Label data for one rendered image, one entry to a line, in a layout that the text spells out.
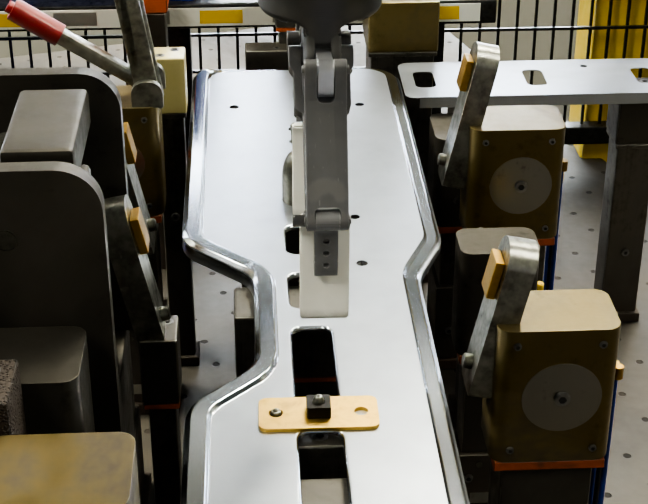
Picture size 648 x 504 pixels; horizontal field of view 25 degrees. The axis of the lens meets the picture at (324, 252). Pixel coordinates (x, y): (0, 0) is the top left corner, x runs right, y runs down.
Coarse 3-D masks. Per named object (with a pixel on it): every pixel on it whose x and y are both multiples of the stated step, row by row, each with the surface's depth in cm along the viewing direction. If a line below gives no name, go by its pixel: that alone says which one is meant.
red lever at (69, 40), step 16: (16, 0) 135; (16, 16) 134; (32, 16) 135; (48, 16) 136; (32, 32) 136; (48, 32) 135; (64, 32) 136; (80, 48) 136; (96, 48) 137; (96, 64) 137; (112, 64) 137; (128, 64) 139; (128, 80) 138
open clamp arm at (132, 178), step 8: (128, 128) 123; (128, 136) 122; (128, 144) 122; (128, 152) 122; (136, 152) 124; (128, 160) 123; (128, 168) 123; (128, 176) 123; (136, 176) 126; (128, 184) 123; (136, 184) 125; (128, 192) 123; (136, 192) 124; (136, 200) 124; (144, 200) 127; (144, 208) 127; (144, 216) 126; (152, 224) 126; (152, 232) 128; (152, 240) 127; (152, 248) 126
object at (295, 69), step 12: (288, 48) 87; (300, 48) 87; (348, 48) 87; (288, 60) 88; (300, 60) 87; (348, 60) 87; (300, 72) 87; (300, 84) 87; (348, 84) 87; (300, 96) 87; (348, 96) 87; (300, 108) 86; (348, 108) 87; (300, 216) 85
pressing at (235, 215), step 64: (192, 128) 145; (256, 128) 146; (384, 128) 146; (192, 192) 132; (256, 192) 133; (384, 192) 133; (192, 256) 124; (256, 256) 123; (384, 256) 123; (256, 320) 113; (320, 320) 113; (384, 320) 114; (256, 384) 106; (384, 384) 106; (192, 448) 98; (256, 448) 99; (384, 448) 99; (448, 448) 99
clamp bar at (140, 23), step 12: (120, 0) 133; (132, 0) 133; (120, 12) 134; (132, 12) 134; (144, 12) 137; (120, 24) 135; (132, 24) 135; (144, 24) 135; (132, 36) 135; (144, 36) 135; (132, 48) 136; (144, 48) 136; (132, 60) 136; (144, 60) 136; (156, 60) 140; (132, 72) 137; (144, 72) 137; (156, 72) 140
